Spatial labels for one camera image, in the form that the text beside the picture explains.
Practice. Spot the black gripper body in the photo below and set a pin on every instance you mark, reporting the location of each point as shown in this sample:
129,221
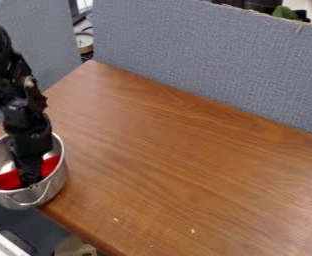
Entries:
30,139

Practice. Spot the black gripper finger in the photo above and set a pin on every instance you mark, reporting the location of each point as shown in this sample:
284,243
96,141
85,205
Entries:
29,174

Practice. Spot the stainless steel pot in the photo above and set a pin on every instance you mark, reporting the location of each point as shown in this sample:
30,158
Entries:
40,193

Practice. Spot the red plastic block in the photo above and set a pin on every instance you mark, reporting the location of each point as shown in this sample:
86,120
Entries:
9,179

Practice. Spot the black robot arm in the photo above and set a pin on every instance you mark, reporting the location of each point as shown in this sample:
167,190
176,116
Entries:
22,105

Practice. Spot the green object behind partition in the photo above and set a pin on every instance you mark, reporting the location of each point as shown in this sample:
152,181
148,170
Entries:
284,12

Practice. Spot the white grey equipment corner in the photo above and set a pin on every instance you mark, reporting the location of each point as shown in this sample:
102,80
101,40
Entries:
0,245

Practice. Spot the round wooden clock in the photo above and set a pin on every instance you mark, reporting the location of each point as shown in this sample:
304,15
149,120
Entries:
84,39

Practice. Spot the grey fabric partition panel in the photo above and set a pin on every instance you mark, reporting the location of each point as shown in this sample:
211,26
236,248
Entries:
236,56

